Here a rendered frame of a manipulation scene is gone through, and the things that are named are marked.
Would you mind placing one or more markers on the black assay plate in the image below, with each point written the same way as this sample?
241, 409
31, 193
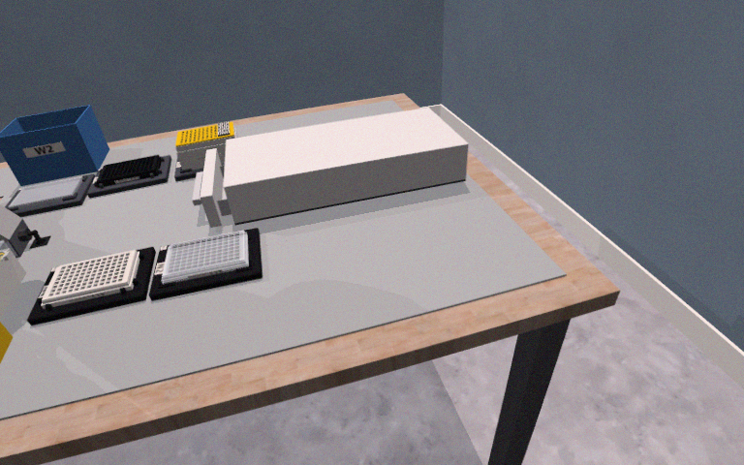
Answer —
129, 170

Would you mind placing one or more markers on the grey bench mat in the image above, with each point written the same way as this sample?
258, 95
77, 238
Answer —
327, 272

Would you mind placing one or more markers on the blue open-top bin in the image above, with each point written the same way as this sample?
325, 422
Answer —
53, 149

